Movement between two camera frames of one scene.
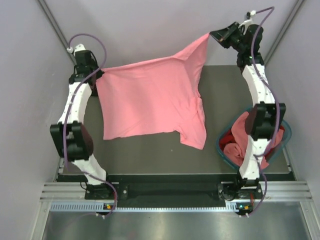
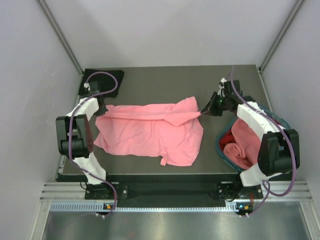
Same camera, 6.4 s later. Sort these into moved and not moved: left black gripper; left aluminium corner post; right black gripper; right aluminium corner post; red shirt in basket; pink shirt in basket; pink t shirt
Moved: right black gripper; left black gripper; pink t shirt
Not moved: right aluminium corner post; red shirt in basket; left aluminium corner post; pink shirt in basket
